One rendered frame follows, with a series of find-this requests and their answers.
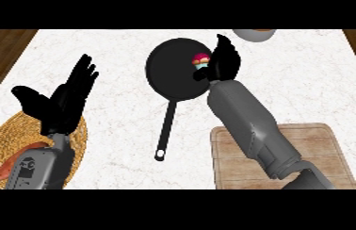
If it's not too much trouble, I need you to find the wooden cutting board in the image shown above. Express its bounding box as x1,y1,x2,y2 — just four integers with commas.
209,123,356,190

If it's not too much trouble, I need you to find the pink frosted cupcake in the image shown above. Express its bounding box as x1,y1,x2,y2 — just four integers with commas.
190,52,211,71

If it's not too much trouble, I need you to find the grey bowl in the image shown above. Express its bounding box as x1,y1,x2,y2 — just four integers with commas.
230,28,277,43

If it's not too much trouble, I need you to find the orange carrot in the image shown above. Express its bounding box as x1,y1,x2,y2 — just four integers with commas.
0,141,50,181

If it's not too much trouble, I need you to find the round woven wicker placemat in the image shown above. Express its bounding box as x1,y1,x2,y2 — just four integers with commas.
0,109,88,190

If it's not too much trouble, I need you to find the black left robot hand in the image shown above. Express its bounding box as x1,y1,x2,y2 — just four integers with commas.
10,53,100,137

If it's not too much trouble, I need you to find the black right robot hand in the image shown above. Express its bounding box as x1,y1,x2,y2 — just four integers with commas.
191,33,242,82

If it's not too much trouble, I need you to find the black frying pan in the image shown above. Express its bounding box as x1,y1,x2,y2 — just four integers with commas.
144,37,215,162

